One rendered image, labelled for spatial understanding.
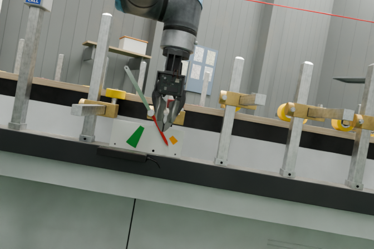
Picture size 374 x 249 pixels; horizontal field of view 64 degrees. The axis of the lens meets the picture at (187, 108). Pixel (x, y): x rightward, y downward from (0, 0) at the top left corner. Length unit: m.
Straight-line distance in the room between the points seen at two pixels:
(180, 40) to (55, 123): 0.82
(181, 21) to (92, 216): 0.97
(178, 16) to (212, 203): 0.69
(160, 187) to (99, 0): 4.93
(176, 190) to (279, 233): 0.54
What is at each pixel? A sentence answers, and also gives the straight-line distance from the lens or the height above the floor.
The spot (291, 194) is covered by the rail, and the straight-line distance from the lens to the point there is 1.16.
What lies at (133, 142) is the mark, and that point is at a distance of 1.09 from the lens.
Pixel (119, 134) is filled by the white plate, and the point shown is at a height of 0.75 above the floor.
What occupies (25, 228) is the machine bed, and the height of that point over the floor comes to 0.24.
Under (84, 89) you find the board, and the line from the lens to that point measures 1.36.
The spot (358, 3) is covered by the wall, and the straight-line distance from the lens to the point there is 9.27.
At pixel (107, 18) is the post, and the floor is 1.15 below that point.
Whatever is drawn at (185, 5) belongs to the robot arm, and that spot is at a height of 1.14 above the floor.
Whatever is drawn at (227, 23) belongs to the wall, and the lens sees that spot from 6.98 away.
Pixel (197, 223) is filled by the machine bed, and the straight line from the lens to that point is 1.40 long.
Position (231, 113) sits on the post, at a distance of 1.09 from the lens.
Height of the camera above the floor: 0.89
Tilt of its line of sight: 1 degrees down
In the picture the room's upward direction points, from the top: 10 degrees clockwise
